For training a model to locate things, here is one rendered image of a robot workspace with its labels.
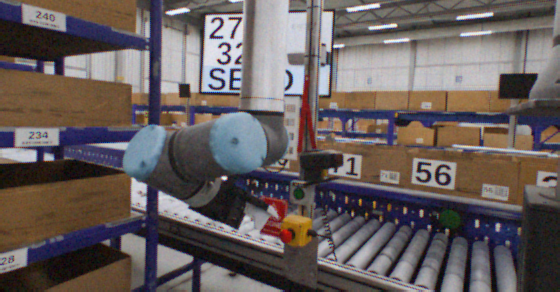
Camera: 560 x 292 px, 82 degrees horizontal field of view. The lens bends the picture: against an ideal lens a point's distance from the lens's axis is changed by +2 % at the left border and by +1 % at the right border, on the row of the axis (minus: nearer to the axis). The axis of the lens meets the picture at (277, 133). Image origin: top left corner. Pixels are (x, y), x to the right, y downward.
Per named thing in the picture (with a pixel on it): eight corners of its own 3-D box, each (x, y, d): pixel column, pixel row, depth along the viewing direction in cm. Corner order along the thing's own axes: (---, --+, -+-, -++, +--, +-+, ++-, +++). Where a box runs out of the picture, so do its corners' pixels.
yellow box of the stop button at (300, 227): (276, 244, 95) (277, 220, 94) (291, 235, 102) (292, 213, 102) (322, 257, 87) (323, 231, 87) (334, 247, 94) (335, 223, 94)
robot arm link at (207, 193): (184, 151, 64) (219, 160, 58) (199, 161, 67) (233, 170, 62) (161, 193, 61) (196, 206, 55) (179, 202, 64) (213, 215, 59)
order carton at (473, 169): (403, 190, 140) (406, 151, 140) (415, 180, 165) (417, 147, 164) (517, 207, 119) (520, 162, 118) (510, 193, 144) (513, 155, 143)
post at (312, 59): (281, 277, 103) (293, -4, 99) (289, 271, 107) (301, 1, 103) (315, 289, 97) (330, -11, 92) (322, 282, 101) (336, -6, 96)
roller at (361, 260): (340, 279, 97) (341, 263, 96) (384, 231, 140) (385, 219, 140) (356, 284, 94) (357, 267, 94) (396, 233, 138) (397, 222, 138)
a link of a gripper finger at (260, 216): (269, 236, 74) (236, 221, 71) (278, 211, 76) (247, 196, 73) (276, 238, 72) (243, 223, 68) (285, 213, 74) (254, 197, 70)
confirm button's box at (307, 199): (288, 203, 99) (289, 181, 98) (293, 201, 101) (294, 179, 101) (308, 207, 95) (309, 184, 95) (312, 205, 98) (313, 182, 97)
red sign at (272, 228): (259, 233, 107) (261, 195, 106) (261, 233, 108) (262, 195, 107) (302, 245, 98) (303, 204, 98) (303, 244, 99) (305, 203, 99)
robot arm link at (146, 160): (156, 167, 46) (106, 179, 49) (209, 196, 55) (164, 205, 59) (169, 113, 51) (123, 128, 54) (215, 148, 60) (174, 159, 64)
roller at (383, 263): (362, 286, 93) (362, 269, 93) (400, 234, 137) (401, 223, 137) (379, 292, 90) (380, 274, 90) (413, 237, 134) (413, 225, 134)
